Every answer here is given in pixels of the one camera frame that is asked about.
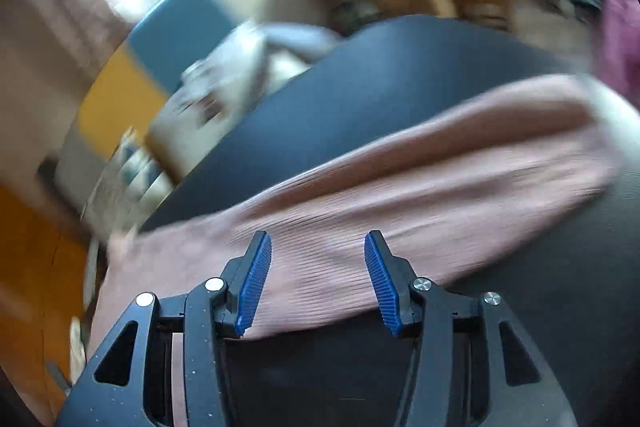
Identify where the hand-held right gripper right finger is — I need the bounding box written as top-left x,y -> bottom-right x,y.
363,229 -> 581,427

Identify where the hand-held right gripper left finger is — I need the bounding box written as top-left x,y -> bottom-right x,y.
55,229 -> 273,427

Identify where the pink knit sweater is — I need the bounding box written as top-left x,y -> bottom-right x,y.
90,74 -> 626,427

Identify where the tiger print cushion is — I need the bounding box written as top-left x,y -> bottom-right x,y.
82,127 -> 173,233

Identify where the deer print cushion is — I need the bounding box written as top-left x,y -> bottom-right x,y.
147,22 -> 321,178

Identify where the grey yellow blue sofa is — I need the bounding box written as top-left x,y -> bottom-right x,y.
55,0 -> 341,208

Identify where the pink patterned curtain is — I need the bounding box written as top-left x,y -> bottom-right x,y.
10,0 -> 136,78

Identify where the pink ruffled bed cover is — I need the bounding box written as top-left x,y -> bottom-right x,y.
595,0 -> 640,108

